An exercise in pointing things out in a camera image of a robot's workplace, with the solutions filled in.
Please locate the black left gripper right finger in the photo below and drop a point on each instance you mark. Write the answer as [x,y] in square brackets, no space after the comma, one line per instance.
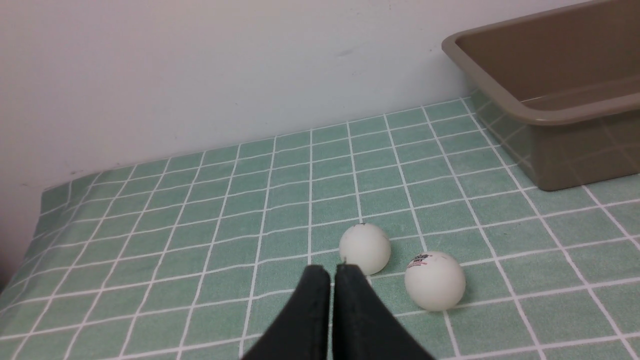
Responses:
[363,327]

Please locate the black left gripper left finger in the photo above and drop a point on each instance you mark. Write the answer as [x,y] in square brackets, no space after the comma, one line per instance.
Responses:
[301,329]

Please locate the white ball far left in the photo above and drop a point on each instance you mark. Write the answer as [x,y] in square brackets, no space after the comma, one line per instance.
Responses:
[367,246]

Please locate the white ball with logo left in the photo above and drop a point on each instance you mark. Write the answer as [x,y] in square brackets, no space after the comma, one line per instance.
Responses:
[435,281]

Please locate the green checkered tablecloth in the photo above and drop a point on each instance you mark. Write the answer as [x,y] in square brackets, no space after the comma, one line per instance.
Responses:
[192,257]

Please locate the olive green plastic bin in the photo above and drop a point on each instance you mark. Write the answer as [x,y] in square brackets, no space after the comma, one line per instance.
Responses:
[559,90]

